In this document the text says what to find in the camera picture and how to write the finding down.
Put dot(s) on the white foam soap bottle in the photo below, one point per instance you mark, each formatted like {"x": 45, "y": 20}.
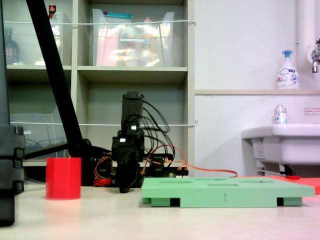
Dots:
{"x": 287, "y": 75}

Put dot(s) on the small clear sanitizer bottle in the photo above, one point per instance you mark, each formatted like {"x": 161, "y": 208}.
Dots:
{"x": 280, "y": 116}

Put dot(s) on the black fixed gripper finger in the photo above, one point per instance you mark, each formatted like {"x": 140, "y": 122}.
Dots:
{"x": 133, "y": 172}

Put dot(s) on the red octagonal pillar block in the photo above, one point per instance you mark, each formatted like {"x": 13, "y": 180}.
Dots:
{"x": 63, "y": 178}

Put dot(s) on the green shape sorter board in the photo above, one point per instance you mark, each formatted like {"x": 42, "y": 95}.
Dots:
{"x": 212, "y": 195}

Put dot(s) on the pink flat package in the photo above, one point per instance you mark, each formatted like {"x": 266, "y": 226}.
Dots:
{"x": 106, "y": 50}

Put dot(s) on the metal faucet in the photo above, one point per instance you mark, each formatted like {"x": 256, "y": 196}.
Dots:
{"x": 315, "y": 62}

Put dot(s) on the beige shelf unit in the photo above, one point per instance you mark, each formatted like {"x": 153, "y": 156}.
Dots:
{"x": 132, "y": 72}

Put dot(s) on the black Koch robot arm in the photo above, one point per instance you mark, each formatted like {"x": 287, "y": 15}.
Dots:
{"x": 132, "y": 110}

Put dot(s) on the black circuit board green terminal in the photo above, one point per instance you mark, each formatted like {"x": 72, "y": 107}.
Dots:
{"x": 182, "y": 175}

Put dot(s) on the red text wall notice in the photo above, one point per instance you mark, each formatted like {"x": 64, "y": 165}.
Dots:
{"x": 312, "y": 111}

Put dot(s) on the small red flat piece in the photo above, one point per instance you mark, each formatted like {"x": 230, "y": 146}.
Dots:
{"x": 293, "y": 177}

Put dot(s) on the dark brown bottle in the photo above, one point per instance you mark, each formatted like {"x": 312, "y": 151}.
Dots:
{"x": 12, "y": 50}

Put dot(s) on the white sink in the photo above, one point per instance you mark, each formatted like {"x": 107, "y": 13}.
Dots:
{"x": 295, "y": 145}

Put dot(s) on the white sink label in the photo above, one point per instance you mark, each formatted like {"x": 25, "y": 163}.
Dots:
{"x": 258, "y": 150}

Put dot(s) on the black table clamp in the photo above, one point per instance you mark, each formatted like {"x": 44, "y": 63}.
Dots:
{"x": 157, "y": 167}

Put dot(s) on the notched black stack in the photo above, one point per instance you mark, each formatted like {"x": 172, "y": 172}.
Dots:
{"x": 10, "y": 162}

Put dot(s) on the large clear storage bin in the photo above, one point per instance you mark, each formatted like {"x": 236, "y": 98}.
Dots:
{"x": 167, "y": 45}

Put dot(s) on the yellow detergent bottle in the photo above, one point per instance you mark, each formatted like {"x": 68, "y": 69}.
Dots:
{"x": 148, "y": 45}

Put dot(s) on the black sink bracket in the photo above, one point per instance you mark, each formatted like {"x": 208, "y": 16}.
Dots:
{"x": 288, "y": 170}

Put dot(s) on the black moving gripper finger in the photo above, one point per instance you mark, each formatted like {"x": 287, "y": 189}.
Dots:
{"x": 122, "y": 177}

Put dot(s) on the black tripod leg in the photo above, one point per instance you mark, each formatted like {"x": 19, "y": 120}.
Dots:
{"x": 3, "y": 75}
{"x": 57, "y": 82}

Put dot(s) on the black tripod brace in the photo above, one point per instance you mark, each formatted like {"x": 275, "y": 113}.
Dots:
{"x": 45, "y": 151}

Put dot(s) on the bottle with red cap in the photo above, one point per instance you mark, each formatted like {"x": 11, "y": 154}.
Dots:
{"x": 52, "y": 10}

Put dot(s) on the metal sink rail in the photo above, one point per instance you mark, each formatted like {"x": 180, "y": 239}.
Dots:
{"x": 271, "y": 172}

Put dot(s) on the teal package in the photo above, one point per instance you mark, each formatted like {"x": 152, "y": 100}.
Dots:
{"x": 117, "y": 17}

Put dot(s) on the red printed base mount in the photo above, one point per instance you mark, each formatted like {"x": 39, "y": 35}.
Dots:
{"x": 102, "y": 182}

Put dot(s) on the clear plastic bin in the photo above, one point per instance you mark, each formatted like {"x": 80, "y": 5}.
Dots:
{"x": 66, "y": 37}

